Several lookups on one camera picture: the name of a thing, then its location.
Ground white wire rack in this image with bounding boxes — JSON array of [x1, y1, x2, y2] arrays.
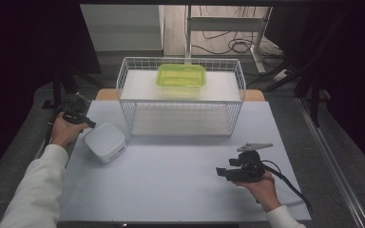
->
[[116, 56, 247, 139]]

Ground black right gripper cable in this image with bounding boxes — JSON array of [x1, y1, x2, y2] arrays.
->
[[260, 159, 314, 214]]

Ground white cabinet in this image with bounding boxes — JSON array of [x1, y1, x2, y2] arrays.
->
[[79, 4, 166, 59]]

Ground person's right hand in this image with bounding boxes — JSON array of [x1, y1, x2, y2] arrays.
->
[[234, 170, 282, 214]]

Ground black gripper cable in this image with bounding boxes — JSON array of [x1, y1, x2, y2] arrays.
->
[[43, 106, 62, 150], [260, 159, 314, 214]]

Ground person's left hand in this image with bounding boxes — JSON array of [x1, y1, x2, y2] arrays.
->
[[49, 111, 89, 149]]

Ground green plastic container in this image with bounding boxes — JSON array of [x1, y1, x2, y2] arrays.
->
[[155, 63, 207, 88]]

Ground wooden table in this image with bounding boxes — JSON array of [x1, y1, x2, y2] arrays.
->
[[95, 87, 266, 103]]

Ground aluminium rail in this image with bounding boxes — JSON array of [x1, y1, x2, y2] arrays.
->
[[296, 96, 365, 228]]

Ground black stand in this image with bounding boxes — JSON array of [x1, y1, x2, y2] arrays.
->
[[246, 11, 347, 128], [41, 66, 106, 110]]

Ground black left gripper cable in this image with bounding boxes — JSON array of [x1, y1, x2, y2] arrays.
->
[[43, 106, 62, 150]]

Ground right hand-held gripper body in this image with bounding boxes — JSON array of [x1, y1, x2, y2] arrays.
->
[[229, 142, 275, 183]]

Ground white metal desk frame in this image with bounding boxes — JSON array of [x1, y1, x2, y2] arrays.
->
[[184, 5, 274, 74]]

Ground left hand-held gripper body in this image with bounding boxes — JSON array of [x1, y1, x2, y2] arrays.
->
[[62, 91, 92, 118]]

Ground black floor cables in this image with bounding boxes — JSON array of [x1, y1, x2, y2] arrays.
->
[[191, 5, 287, 69]]

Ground white square box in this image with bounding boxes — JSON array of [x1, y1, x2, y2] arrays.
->
[[83, 122, 127, 164]]

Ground white power strip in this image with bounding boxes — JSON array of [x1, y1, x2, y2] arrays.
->
[[272, 67, 290, 83]]

